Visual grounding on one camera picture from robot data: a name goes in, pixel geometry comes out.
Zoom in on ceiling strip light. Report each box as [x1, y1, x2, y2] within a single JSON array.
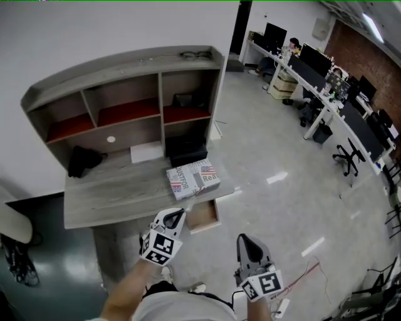
[[362, 12, 385, 44]]

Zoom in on flag print cardboard box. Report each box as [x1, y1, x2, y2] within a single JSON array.
[[165, 159, 222, 202]]

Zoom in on white power strip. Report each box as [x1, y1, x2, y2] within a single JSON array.
[[271, 297, 291, 318]]

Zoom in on black waste bin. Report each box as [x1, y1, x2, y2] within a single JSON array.
[[312, 122, 334, 145]]

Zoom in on person's right forearm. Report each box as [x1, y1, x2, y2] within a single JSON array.
[[244, 296, 271, 321]]

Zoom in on white curved furniture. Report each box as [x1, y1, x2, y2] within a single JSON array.
[[0, 200, 34, 244]]

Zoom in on grey wall panel box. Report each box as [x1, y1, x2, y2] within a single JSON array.
[[312, 17, 330, 40]]

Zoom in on black eyeglasses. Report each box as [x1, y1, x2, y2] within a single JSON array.
[[179, 50, 213, 61]]

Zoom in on long white office desk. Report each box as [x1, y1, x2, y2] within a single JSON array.
[[245, 38, 396, 176]]

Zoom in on monitor with stickers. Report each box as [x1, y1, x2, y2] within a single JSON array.
[[325, 72, 352, 98]]

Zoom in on wide black monitor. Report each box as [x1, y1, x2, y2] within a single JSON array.
[[298, 43, 333, 78]]

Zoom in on large black monitor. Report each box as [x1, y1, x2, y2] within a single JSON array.
[[263, 22, 288, 56]]

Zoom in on black cloth bag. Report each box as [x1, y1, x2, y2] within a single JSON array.
[[67, 145, 108, 179]]

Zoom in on person's left forearm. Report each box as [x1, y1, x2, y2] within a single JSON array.
[[99, 259, 153, 321]]

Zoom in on small black monitor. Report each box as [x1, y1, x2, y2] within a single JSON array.
[[358, 75, 378, 102]]

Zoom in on black box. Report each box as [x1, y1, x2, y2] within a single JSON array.
[[164, 135, 209, 169]]

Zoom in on small black case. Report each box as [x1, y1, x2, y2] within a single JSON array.
[[172, 93, 193, 109]]

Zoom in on person's white shirt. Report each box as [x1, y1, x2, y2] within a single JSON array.
[[131, 290, 239, 321]]

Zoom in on grey wooden shelf hutch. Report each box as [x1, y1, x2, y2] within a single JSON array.
[[20, 45, 226, 172]]

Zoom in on black desk partition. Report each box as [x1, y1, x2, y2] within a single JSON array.
[[287, 54, 327, 92], [339, 100, 385, 163]]

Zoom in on person's white shoe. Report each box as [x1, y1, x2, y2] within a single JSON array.
[[187, 281, 207, 295], [160, 265, 174, 284]]

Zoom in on wooden desk drawer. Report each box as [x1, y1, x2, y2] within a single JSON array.
[[185, 199, 221, 235]]

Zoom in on black office chair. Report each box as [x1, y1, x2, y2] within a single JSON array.
[[332, 137, 367, 178]]

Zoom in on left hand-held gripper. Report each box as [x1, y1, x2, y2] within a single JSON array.
[[139, 208, 187, 268]]

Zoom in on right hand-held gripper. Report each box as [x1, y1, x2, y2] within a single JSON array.
[[234, 233, 284, 302]]

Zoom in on person's black shorts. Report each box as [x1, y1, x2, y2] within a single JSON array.
[[142, 280, 234, 310]]

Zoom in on black cable bundle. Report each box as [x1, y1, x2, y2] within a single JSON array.
[[0, 232, 42, 288]]

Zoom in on red floor cable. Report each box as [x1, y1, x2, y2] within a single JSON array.
[[280, 255, 333, 305]]

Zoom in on black metal stand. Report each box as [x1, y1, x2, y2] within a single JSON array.
[[337, 256, 401, 321]]

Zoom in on stacked cardboard boxes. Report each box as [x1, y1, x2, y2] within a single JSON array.
[[269, 73, 299, 100]]

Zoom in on grey wooden desk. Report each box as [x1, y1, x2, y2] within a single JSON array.
[[63, 147, 236, 291]]

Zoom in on white paper sheet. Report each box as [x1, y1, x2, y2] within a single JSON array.
[[129, 140, 164, 164]]

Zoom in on black pillar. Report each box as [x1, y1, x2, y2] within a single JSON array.
[[229, 0, 253, 63]]

